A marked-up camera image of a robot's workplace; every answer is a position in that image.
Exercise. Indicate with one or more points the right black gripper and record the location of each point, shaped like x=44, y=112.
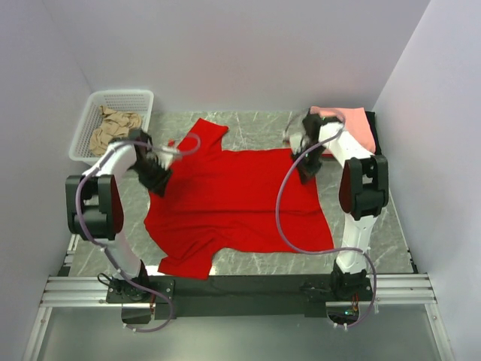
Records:
x=307, y=171

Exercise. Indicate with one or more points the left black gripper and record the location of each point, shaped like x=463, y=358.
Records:
x=157, y=184

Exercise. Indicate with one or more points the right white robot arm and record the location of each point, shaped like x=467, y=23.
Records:
x=364, y=184

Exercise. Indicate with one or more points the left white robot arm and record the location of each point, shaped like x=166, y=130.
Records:
x=94, y=207

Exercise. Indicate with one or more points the pink folded t shirt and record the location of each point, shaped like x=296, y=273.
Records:
x=356, y=122

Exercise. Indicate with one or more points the beige crumpled t shirt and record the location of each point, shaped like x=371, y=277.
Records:
x=114, y=124

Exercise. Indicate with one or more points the white plastic basket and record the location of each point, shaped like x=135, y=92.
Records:
x=139, y=101

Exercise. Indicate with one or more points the black folded t shirt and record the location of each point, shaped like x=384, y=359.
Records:
x=371, y=116

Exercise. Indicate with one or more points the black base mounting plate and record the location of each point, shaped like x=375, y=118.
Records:
x=244, y=295

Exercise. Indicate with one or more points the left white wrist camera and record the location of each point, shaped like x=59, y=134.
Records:
x=168, y=155

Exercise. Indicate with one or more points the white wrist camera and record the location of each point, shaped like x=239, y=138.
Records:
x=168, y=155
x=297, y=142

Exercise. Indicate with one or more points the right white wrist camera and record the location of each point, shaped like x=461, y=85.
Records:
x=297, y=142

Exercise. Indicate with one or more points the aluminium rail frame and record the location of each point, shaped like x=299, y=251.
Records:
x=74, y=321

